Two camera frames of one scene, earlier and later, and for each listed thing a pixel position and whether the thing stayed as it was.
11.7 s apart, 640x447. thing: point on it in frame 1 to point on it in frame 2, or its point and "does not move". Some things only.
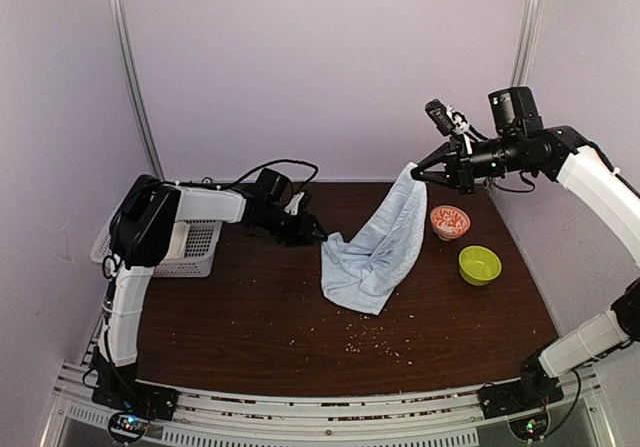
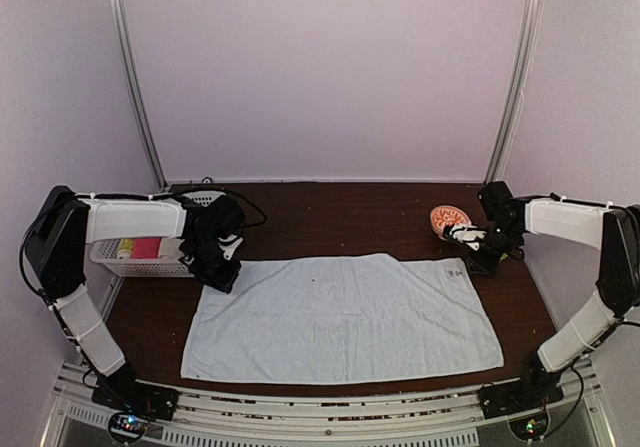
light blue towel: x=364 y=271 to x=341 y=314
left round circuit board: x=128 y=426 does not move
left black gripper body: x=286 y=230 to x=206 y=255
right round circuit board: x=530 y=428 does not move
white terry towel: x=178 y=241 does not move
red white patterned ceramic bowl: x=449 y=222 does not move
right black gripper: x=463 y=179 to x=484 y=265
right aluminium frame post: x=531 y=18 does not move
